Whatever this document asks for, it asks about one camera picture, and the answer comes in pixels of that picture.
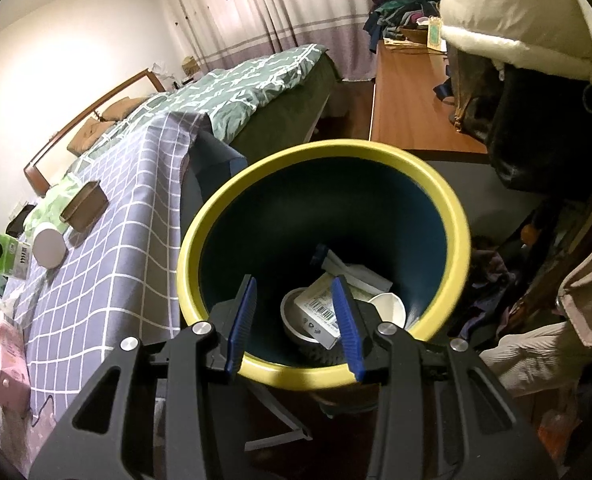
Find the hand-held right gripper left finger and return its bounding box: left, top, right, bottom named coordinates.
left=28, top=274, right=258, bottom=480

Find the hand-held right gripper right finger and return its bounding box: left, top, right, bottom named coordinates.
left=331, top=275, right=559, bottom=480

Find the white carton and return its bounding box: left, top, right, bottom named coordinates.
left=296, top=274, right=357, bottom=350

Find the white paper cup pink print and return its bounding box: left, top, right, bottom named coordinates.
left=367, top=291, right=407, bottom=330

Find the grey-white round cup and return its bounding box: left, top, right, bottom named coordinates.
left=280, top=287, right=344, bottom=366

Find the white plastic bottle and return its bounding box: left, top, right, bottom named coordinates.
left=32, top=225, right=70, bottom=269

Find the brown plastic tray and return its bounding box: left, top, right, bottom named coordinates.
left=60, top=180, right=109, bottom=232

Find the pink drink carton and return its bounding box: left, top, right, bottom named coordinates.
left=0, top=319, right=31, bottom=406

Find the yellow rimmed dark blue bin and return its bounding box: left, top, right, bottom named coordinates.
left=176, top=138, right=472, bottom=396

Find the purple checked blanket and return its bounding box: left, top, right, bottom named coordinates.
left=0, top=110, right=211, bottom=421

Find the brown pillow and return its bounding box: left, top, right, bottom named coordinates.
left=98, top=97, right=144, bottom=121
left=67, top=122, right=112, bottom=156

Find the dark blue upholstered seat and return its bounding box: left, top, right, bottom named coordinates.
left=183, top=129, right=249, bottom=211

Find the wooden bed headboard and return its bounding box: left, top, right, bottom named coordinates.
left=23, top=71, right=167, bottom=198

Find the dark green bed base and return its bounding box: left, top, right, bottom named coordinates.
left=233, top=55, right=344, bottom=148

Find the wooden desk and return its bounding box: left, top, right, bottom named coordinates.
left=370, top=40, right=491, bottom=153

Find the beige coat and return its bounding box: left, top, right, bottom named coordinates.
left=480, top=240, right=592, bottom=401

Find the bed with green quilt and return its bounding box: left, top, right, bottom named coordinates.
left=78, top=44, right=329, bottom=161

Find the brown patterned handbag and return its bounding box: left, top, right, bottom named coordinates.
left=446, top=50, right=499, bottom=136

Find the black leather bag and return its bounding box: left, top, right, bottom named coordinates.
left=488, top=67, right=592, bottom=193

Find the light green card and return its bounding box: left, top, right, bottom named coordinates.
left=426, top=17, right=444, bottom=51

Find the pink and white curtain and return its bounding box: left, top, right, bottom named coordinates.
left=148, top=0, right=391, bottom=81

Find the pile of mixed clothes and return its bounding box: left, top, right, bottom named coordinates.
left=365, top=0, right=444, bottom=43

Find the cream down jacket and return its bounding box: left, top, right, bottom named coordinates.
left=440, top=0, right=592, bottom=133

